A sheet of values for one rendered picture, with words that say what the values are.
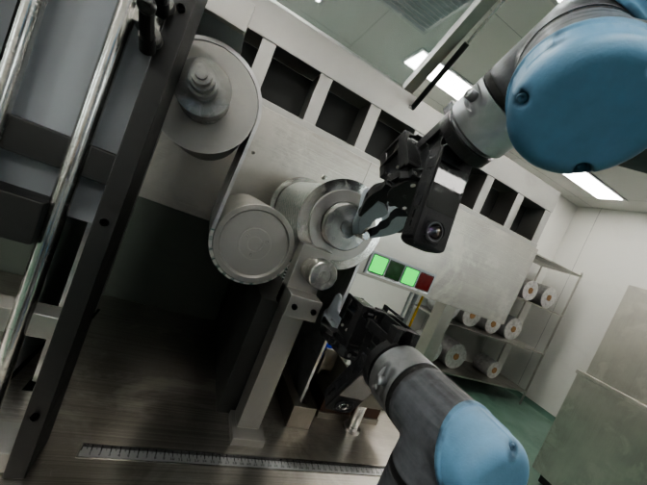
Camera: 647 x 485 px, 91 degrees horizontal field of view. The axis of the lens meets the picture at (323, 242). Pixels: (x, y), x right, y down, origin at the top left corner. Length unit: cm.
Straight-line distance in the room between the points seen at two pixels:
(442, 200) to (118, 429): 49
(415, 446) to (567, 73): 29
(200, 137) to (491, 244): 98
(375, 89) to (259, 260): 60
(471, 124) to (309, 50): 59
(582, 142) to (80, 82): 39
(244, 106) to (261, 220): 16
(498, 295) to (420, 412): 99
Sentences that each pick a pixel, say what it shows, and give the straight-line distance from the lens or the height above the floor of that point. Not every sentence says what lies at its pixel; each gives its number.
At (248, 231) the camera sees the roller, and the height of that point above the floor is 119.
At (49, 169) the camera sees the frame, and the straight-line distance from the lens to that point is 40.
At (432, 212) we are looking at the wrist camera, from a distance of 36.
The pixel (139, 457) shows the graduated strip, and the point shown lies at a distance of 51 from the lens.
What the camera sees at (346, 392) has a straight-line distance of 48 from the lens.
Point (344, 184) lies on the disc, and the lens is 50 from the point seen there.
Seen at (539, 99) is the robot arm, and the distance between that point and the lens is 22.
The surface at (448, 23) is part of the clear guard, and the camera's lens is 94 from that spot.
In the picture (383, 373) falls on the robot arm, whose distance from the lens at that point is 38.
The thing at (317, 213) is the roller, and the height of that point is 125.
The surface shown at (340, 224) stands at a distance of 49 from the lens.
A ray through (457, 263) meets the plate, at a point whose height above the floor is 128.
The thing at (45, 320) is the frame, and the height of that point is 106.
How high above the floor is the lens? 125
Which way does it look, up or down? 4 degrees down
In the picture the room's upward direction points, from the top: 22 degrees clockwise
